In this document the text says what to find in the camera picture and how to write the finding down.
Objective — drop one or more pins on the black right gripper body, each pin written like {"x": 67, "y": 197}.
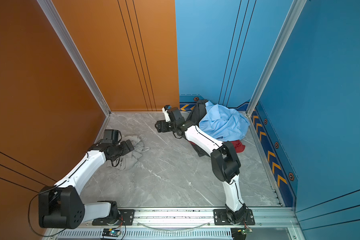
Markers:
{"x": 165, "y": 127}

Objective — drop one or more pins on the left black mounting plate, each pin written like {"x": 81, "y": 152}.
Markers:
{"x": 124, "y": 217}

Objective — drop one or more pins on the aluminium corner post left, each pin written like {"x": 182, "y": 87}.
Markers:
{"x": 63, "y": 34}

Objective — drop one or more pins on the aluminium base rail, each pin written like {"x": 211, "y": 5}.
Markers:
{"x": 190, "y": 223}

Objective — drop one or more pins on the right small circuit board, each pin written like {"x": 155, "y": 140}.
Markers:
{"x": 240, "y": 233}

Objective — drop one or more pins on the left green circuit board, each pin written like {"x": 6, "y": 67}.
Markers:
{"x": 111, "y": 234}

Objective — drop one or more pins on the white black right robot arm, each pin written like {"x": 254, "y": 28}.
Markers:
{"x": 224, "y": 159}

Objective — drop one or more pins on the red cloth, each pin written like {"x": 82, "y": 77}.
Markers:
{"x": 239, "y": 148}

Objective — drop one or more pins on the light blue shirt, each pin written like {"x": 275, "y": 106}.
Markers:
{"x": 224, "y": 124}

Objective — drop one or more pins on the dark grey cloth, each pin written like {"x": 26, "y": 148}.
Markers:
{"x": 196, "y": 115}

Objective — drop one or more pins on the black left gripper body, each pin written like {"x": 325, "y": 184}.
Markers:
{"x": 123, "y": 149}

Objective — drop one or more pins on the light grey cloth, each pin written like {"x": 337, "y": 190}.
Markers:
{"x": 127, "y": 161}

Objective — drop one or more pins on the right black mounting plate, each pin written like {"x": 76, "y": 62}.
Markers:
{"x": 227, "y": 217}

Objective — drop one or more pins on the aluminium corner post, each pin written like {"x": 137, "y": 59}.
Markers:
{"x": 290, "y": 21}
{"x": 63, "y": 34}

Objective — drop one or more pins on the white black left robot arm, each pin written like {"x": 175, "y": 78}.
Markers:
{"x": 61, "y": 207}

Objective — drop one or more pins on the aluminium corner post right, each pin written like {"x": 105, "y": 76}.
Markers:
{"x": 290, "y": 21}

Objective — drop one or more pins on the black mounting plate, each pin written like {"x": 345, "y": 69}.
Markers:
{"x": 227, "y": 217}
{"x": 124, "y": 217}

